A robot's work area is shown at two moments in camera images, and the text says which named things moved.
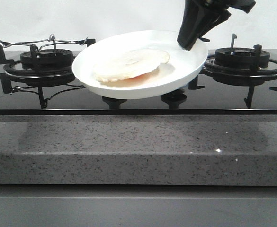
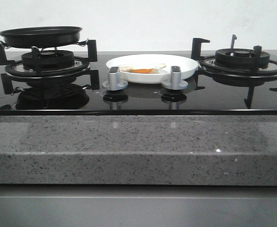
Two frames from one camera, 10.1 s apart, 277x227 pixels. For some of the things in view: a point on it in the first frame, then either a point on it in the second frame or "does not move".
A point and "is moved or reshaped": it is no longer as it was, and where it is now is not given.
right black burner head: x=239 y=57 does not move
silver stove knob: x=185 y=88 -> x=175 y=82
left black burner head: x=48 y=58 does not move
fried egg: x=129 y=65 is moved or reshaped
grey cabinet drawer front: x=131 y=205 does not move
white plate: x=131 y=64 is moved or reshaped
